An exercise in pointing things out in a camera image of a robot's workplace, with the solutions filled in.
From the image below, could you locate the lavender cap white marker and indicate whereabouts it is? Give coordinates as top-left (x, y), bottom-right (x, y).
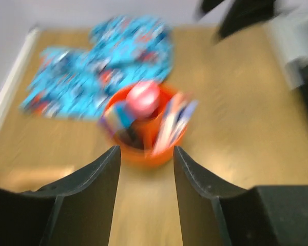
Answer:
top-left (169, 100), bottom-right (198, 146)

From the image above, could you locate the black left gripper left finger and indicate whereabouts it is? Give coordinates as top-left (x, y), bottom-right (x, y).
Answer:
top-left (0, 146), bottom-right (121, 245)

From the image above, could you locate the black highlighter blue cap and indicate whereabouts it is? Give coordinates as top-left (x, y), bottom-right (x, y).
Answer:
top-left (112, 101), bottom-right (136, 129)

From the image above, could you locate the peach cap white marker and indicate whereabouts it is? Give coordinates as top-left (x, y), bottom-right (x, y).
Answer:
top-left (152, 92), bottom-right (188, 155)

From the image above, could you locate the blue shark print cloth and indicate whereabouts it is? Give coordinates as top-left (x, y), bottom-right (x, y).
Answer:
top-left (20, 15), bottom-right (173, 120)

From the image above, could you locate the pink cap marker tube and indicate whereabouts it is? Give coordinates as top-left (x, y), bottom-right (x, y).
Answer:
top-left (126, 80), bottom-right (160, 119)

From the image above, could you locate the orange round divided organizer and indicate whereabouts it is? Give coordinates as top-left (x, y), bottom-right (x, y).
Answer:
top-left (99, 85), bottom-right (192, 168)

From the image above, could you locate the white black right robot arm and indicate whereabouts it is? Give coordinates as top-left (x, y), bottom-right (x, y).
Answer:
top-left (218, 1), bottom-right (308, 112)

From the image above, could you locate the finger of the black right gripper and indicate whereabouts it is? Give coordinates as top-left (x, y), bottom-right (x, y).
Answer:
top-left (217, 0), bottom-right (276, 40)

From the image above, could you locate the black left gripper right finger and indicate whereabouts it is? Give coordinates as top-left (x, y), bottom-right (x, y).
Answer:
top-left (174, 146), bottom-right (308, 245)

